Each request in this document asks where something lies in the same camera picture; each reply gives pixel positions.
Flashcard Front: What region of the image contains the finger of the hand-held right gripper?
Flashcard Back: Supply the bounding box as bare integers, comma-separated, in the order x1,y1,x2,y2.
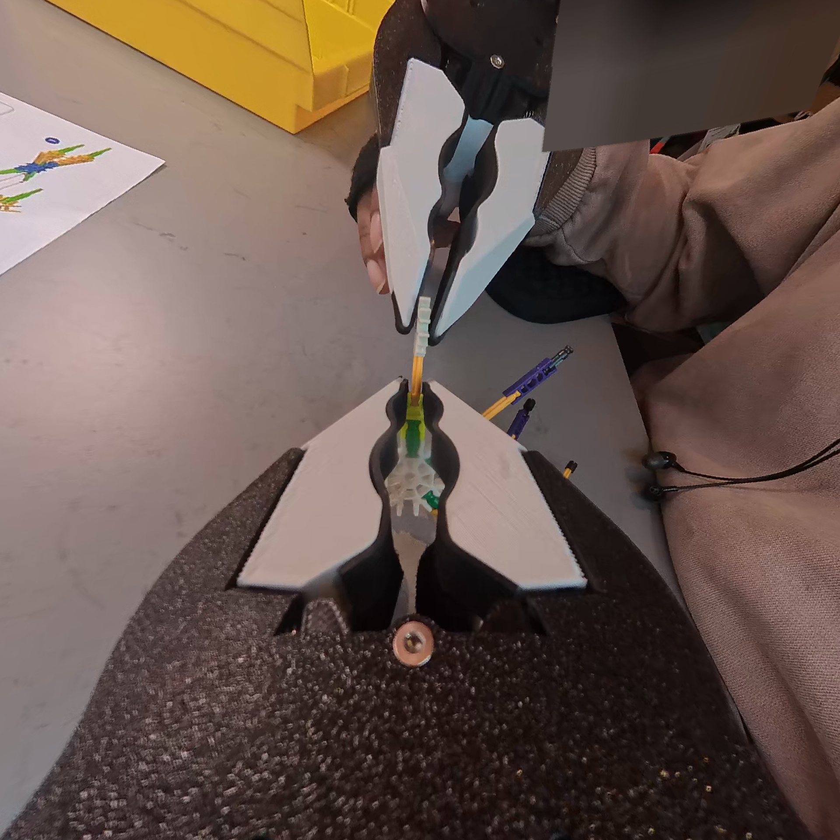
428,117,549,344
376,58,469,330

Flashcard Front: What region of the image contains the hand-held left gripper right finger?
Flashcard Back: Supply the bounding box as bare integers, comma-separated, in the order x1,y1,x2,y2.
420,381,586,624

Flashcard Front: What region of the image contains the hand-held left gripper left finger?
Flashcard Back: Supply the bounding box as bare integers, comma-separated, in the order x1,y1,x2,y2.
236,378,403,624

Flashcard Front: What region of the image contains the toy construction model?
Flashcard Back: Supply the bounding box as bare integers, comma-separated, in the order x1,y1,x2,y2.
386,295,578,519

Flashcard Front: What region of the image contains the yellow plastic bin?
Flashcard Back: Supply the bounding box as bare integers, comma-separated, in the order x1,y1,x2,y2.
46,0,385,135

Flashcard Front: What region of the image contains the person's right forearm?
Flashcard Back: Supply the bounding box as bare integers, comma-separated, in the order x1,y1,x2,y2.
525,95,840,336

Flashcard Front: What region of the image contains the grey desk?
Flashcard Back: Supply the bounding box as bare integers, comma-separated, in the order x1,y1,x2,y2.
0,0,752,821

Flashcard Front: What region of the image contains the person's right hand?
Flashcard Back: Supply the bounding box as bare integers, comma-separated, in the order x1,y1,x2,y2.
356,196,395,296

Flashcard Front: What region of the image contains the black padded cushion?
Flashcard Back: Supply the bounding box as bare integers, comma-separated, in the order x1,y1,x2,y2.
486,246,627,326

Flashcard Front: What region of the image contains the person's beige hoodie torso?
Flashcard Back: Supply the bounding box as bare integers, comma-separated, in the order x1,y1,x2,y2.
630,223,840,840

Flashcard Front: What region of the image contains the toy instruction sheet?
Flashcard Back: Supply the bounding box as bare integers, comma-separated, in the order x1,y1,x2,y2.
0,92,165,277

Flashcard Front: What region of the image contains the black hoodie drawstring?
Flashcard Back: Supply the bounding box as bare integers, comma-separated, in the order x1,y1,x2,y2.
643,438,840,503

